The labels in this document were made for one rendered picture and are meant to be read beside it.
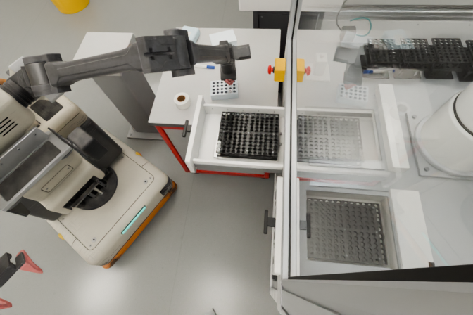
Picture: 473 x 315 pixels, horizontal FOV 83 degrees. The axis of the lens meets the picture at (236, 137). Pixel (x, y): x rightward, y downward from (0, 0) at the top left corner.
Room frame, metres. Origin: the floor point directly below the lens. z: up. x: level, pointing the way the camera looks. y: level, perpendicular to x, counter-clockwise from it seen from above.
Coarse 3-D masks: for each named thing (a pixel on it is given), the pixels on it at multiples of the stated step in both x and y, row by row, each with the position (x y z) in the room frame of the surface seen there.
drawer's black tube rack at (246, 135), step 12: (228, 120) 0.56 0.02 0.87; (240, 120) 0.54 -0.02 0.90; (252, 120) 0.55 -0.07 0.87; (264, 120) 0.52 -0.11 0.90; (276, 120) 0.51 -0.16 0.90; (228, 132) 0.49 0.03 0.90; (240, 132) 0.48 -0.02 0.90; (252, 132) 0.48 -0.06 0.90; (264, 132) 0.47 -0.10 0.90; (276, 132) 0.48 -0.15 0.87; (228, 144) 0.46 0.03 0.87; (240, 144) 0.45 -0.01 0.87; (252, 144) 0.43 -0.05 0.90; (264, 144) 0.42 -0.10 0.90; (276, 144) 0.43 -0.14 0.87; (228, 156) 0.41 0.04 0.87; (240, 156) 0.40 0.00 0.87; (252, 156) 0.39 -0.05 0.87; (264, 156) 0.39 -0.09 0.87; (276, 156) 0.37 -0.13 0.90
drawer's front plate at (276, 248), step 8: (280, 176) 0.28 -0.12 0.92; (280, 184) 0.26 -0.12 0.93; (280, 192) 0.23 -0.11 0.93; (280, 200) 0.20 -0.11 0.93; (280, 208) 0.18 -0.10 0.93; (280, 216) 0.16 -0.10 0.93; (280, 224) 0.13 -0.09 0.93; (280, 232) 0.11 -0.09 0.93; (280, 240) 0.09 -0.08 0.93; (280, 248) 0.07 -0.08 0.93; (280, 256) 0.05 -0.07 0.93; (272, 264) 0.03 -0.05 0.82; (280, 264) 0.03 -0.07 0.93; (272, 272) 0.01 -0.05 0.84
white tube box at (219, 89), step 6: (210, 84) 0.82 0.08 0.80; (216, 84) 0.81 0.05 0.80; (222, 84) 0.80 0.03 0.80; (228, 84) 0.80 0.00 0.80; (234, 84) 0.80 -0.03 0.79; (210, 90) 0.78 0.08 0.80; (216, 90) 0.78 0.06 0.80; (222, 90) 0.77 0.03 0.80; (228, 90) 0.77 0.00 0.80; (234, 90) 0.76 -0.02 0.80; (210, 96) 0.75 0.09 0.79; (216, 96) 0.75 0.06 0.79; (222, 96) 0.75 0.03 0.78; (228, 96) 0.75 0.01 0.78; (234, 96) 0.74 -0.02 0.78
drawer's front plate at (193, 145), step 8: (200, 96) 0.65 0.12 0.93; (200, 104) 0.62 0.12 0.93; (200, 112) 0.59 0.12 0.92; (200, 120) 0.57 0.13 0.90; (192, 128) 0.52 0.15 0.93; (200, 128) 0.54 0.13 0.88; (192, 136) 0.48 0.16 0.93; (200, 136) 0.52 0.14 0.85; (192, 144) 0.45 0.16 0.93; (192, 152) 0.43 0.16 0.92; (192, 160) 0.40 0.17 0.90; (192, 168) 0.38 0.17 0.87
